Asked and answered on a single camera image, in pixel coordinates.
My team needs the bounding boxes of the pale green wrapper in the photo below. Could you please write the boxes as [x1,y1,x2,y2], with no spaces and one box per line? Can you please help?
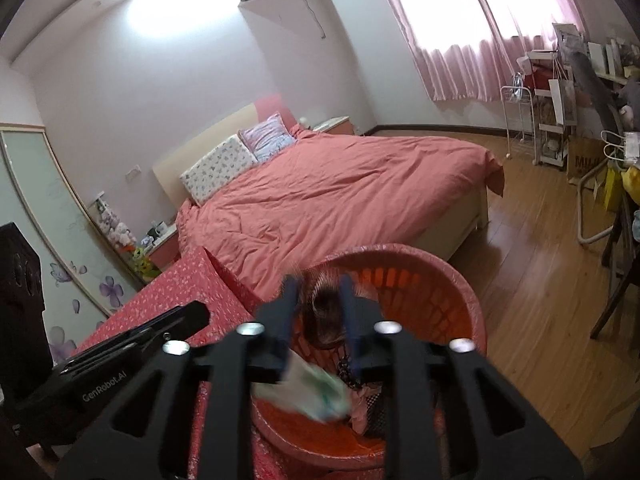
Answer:
[253,351,352,422]

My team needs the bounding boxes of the brown red scrunchie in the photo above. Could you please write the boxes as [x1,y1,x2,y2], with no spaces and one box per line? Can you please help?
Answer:
[298,266,378,350]

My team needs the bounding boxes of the black mesh net bag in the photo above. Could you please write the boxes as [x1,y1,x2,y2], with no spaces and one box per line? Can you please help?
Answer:
[336,356,387,438]

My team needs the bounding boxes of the pink paper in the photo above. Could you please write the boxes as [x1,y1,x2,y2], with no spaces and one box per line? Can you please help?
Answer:
[349,386,382,436]

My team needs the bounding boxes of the sliding wardrobe floral doors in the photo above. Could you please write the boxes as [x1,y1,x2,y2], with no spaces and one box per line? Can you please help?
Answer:
[1,126,142,363]

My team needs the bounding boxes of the orange plastic laundry basket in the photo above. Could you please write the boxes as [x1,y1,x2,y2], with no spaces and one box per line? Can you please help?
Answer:
[253,244,486,478]

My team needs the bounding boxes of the stuffed toy stack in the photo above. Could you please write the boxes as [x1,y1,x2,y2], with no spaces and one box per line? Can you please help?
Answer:
[89,194,160,284]

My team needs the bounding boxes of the red floral tablecloth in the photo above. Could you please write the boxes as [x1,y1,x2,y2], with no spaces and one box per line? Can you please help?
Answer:
[74,247,288,479]

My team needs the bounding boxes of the pink left nightstand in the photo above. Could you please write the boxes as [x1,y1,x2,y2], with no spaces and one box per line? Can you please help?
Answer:
[148,224,180,271]

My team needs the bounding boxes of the beige bed headboard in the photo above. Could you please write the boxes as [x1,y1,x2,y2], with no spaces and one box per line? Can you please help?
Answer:
[152,94,297,209]

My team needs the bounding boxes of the pink bed duvet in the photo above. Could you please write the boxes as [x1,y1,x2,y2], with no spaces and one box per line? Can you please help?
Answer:
[177,131,504,299]

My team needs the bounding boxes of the yellow bag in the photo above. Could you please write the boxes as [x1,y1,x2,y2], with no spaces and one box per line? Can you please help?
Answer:
[622,166,640,205]

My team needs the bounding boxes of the brown paper shopping bag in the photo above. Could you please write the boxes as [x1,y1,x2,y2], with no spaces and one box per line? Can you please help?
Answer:
[566,136,605,184]

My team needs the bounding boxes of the white floral pillow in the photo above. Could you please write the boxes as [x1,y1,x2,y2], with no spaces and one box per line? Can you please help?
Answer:
[180,134,258,206]

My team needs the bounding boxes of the pink striped pillow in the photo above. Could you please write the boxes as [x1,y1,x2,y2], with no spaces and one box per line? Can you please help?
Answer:
[239,113,296,164]

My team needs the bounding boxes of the right nightstand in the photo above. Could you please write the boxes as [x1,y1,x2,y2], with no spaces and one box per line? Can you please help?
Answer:
[311,116,355,136]

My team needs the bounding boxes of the pink window curtain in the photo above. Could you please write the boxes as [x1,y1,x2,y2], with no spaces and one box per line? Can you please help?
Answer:
[387,0,584,102]

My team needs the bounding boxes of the white wire rack shelf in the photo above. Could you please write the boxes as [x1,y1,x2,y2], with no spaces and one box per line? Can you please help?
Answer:
[500,50,578,168]

